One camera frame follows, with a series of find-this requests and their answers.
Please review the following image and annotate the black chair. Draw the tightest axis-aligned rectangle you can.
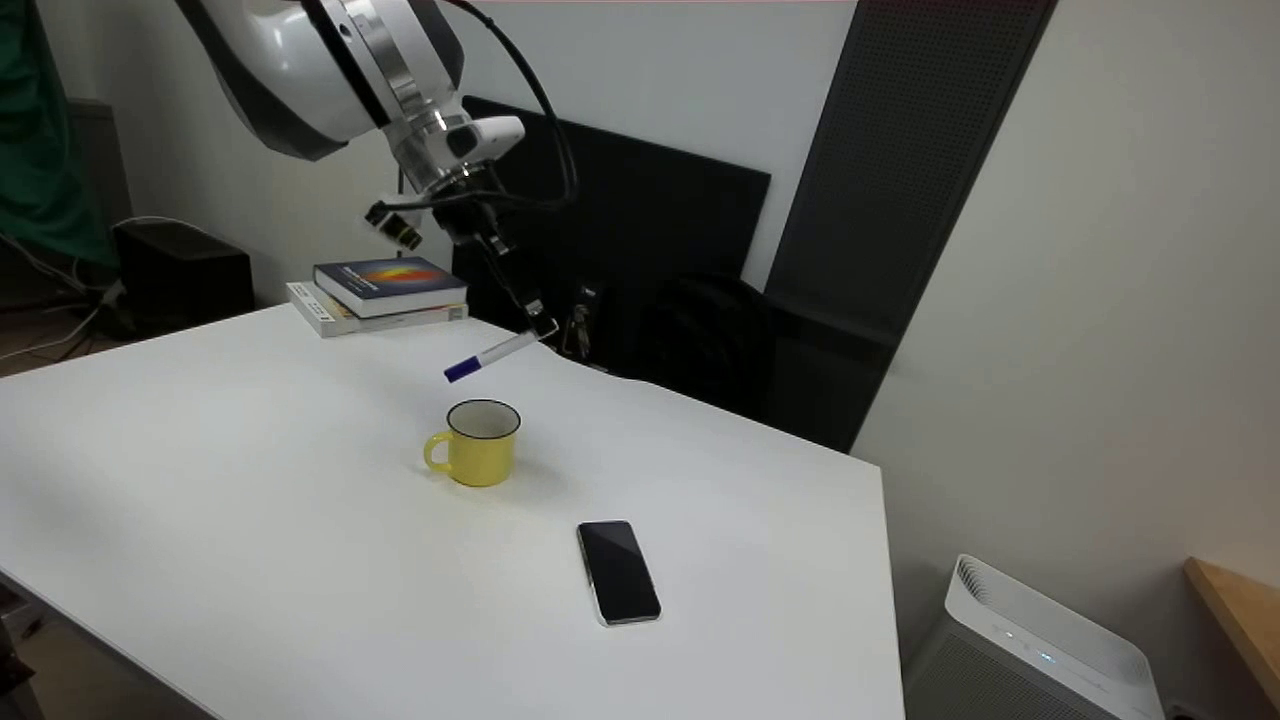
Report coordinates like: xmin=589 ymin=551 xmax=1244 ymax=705
xmin=603 ymin=270 xmax=895 ymax=454

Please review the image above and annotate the blue capped white marker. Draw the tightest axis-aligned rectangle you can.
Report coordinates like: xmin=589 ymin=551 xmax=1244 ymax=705
xmin=439 ymin=328 xmax=538 ymax=386

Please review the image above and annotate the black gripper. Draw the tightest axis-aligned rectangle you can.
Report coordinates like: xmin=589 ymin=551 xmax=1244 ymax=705
xmin=433 ymin=185 xmax=566 ymax=344

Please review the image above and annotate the yellow enamel mug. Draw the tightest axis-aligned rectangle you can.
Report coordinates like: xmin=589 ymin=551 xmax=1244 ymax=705
xmin=419 ymin=397 xmax=526 ymax=493

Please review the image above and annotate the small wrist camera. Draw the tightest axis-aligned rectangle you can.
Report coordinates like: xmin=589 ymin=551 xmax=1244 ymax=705
xmin=359 ymin=194 xmax=428 ymax=254

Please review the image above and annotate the black flat monitor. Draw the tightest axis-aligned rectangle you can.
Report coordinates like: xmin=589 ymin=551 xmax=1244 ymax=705
xmin=453 ymin=90 xmax=775 ymax=369

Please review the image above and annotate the wooden side table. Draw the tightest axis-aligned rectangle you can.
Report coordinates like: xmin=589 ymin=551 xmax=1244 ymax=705
xmin=1180 ymin=557 xmax=1280 ymax=713

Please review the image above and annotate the black smartphone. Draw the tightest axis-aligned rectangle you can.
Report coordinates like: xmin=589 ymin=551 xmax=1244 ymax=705
xmin=573 ymin=515 xmax=663 ymax=626

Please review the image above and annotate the black box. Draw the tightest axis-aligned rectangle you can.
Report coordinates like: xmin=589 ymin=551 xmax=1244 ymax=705
xmin=110 ymin=217 xmax=258 ymax=334

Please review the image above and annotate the small dark bottle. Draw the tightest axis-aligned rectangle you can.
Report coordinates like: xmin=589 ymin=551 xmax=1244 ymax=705
xmin=555 ymin=281 xmax=603 ymax=369

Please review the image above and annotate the dark grey leaning panel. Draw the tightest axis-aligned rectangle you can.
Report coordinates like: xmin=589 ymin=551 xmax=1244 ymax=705
xmin=761 ymin=0 xmax=1061 ymax=454

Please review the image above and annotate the grey plastic bin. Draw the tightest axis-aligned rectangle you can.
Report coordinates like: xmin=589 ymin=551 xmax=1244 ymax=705
xmin=903 ymin=551 xmax=1170 ymax=720

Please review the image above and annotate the green cloth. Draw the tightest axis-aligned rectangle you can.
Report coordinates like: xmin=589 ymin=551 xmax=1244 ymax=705
xmin=0 ymin=0 xmax=118 ymax=276

